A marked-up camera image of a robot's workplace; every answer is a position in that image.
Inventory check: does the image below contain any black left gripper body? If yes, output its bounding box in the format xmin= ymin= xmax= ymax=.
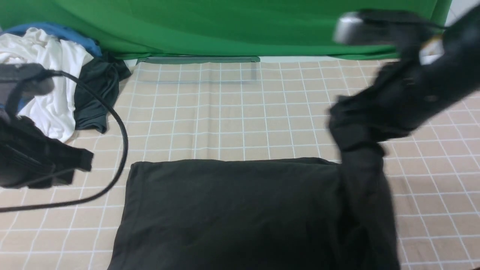
xmin=0 ymin=115 xmax=94 ymax=189

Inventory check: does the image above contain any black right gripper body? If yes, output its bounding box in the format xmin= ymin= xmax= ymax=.
xmin=328 ymin=57 xmax=462 ymax=143

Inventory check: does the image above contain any dark gray long-sleeved shirt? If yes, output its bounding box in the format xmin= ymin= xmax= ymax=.
xmin=108 ymin=97 xmax=401 ymax=270

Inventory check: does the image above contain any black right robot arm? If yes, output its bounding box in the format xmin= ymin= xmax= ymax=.
xmin=328 ymin=6 xmax=480 ymax=145

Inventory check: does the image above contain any white crumpled shirt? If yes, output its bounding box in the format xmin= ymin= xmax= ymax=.
xmin=0 ymin=28 xmax=94 ymax=144

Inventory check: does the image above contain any dark green crumpled shirt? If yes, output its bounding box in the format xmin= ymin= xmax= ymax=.
xmin=74 ymin=51 xmax=131 ymax=134

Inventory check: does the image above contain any blue crumpled shirt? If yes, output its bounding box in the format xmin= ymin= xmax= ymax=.
xmin=0 ymin=22 xmax=102 ymax=113

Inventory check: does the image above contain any beige checkered tablecloth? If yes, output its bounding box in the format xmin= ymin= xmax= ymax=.
xmin=0 ymin=60 xmax=480 ymax=270

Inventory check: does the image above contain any green backdrop cloth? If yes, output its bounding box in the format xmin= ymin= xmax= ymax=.
xmin=0 ymin=0 xmax=451 ymax=60

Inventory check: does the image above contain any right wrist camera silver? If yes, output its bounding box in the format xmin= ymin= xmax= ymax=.
xmin=333 ymin=9 xmax=435 ymax=49

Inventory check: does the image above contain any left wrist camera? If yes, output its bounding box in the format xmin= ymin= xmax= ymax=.
xmin=0 ymin=63 xmax=57 ymax=123

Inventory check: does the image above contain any black left camera cable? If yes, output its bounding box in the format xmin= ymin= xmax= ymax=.
xmin=0 ymin=70 xmax=129 ymax=213

